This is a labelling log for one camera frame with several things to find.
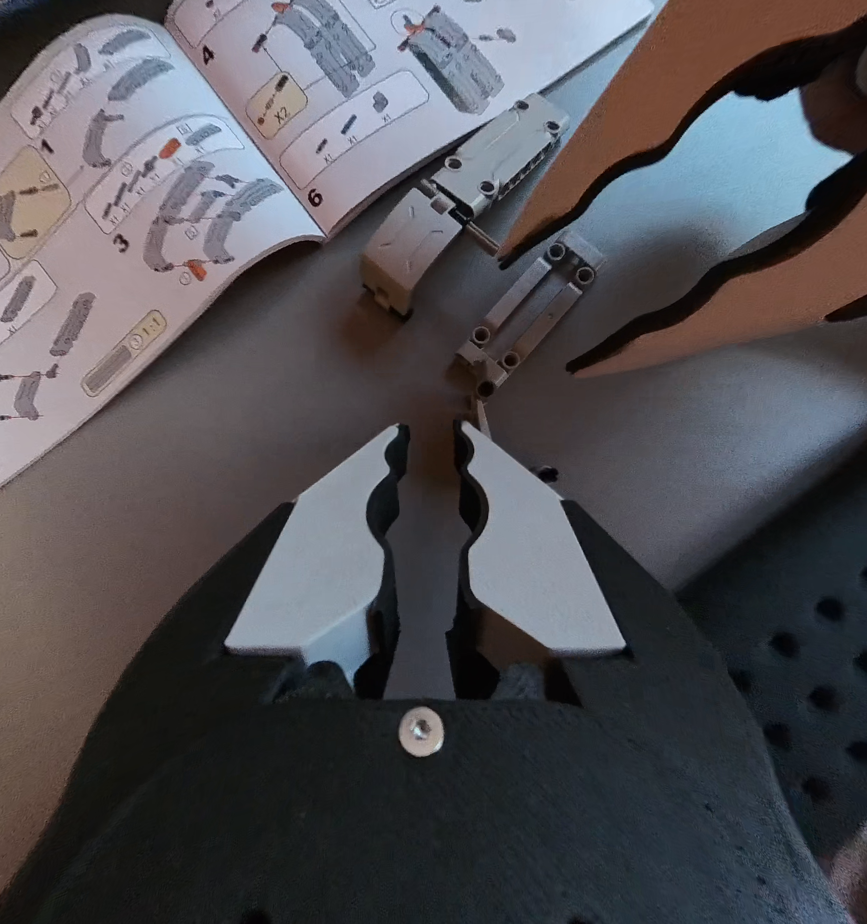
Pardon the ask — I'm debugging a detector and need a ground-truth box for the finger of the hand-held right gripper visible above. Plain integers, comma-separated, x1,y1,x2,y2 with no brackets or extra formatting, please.
565,126,867,380
498,0,867,270

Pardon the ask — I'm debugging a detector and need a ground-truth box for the grey toy panel with holes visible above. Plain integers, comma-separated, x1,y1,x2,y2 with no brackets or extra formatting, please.
453,231,608,404

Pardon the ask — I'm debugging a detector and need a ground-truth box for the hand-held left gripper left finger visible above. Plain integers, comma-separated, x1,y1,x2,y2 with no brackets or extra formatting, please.
224,423,411,697

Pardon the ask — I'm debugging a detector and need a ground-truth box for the person's right hand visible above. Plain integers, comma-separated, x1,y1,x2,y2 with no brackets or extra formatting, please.
798,68,867,156

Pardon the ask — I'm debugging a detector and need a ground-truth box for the black perforated chair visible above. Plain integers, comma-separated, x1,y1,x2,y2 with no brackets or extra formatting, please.
675,462,867,867

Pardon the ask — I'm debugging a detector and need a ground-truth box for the grey joined toy panel assembly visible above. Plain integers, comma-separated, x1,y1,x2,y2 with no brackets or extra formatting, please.
360,92,571,320

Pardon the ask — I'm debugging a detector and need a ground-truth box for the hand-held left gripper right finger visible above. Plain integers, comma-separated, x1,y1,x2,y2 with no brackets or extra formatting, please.
444,421,629,697

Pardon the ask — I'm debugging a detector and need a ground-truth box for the open instruction booklet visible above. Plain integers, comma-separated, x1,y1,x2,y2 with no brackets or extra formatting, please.
0,0,657,499

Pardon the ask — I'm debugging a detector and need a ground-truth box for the grey desk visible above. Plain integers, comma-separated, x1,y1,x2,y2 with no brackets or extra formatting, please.
0,0,867,924

